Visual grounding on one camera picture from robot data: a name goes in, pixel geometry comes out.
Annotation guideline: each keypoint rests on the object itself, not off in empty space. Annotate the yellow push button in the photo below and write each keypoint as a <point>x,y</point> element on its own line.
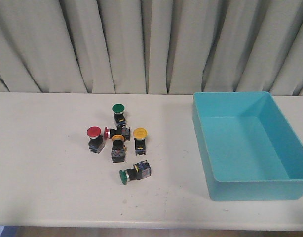
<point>118,151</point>
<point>140,135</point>

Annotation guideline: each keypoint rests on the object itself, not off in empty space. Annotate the red push button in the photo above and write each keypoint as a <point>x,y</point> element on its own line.
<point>96,141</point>
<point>123,131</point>

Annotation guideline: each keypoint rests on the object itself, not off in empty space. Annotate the teal plastic box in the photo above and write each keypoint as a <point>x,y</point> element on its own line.
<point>249,151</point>

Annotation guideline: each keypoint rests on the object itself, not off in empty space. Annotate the upright green push button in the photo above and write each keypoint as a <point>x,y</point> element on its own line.
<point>119,118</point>

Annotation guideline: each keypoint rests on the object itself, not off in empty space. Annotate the lying yellow push button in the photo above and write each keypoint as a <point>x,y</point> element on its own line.
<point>118,151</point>

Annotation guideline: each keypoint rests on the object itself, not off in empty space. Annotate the lying red push button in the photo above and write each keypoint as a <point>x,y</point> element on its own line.
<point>123,131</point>

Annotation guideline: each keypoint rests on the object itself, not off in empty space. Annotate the lying green push button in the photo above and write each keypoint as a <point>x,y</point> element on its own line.
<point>139,171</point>

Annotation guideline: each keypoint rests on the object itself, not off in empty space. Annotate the grey pleated curtain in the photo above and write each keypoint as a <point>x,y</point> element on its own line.
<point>151,46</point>

